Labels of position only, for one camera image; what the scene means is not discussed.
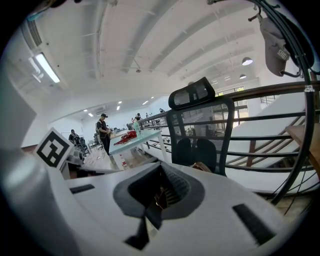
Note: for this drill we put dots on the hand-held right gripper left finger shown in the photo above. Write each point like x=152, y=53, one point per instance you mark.
x=100, y=212

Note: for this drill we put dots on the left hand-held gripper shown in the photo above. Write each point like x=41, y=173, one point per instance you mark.
x=53, y=148

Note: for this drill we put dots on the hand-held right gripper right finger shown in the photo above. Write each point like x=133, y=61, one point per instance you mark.
x=215, y=225

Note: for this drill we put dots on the black mesh office chair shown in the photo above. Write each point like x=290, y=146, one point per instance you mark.
x=206, y=152

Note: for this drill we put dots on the red label plastic bottle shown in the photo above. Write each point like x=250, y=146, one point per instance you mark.
x=122, y=161

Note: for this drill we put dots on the ceiling tube light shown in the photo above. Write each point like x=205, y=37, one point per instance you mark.
x=47, y=68

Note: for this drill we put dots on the light blue glass desk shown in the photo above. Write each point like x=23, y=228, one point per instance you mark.
x=140, y=140

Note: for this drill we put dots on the clear plastic bottle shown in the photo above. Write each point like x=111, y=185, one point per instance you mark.
x=136, y=127

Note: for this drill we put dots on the ceiling air vent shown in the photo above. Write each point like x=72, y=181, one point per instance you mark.
x=34, y=32

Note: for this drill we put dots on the brown wooden table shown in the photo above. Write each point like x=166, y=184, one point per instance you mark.
x=300, y=135

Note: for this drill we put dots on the dark metal railing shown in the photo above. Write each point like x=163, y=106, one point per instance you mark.
x=265, y=91

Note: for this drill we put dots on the round pendant lamp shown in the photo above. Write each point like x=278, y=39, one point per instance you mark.
x=247, y=61
x=242, y=76

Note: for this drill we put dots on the black hanging bag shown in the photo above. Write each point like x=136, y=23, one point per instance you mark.
x=302, y=42

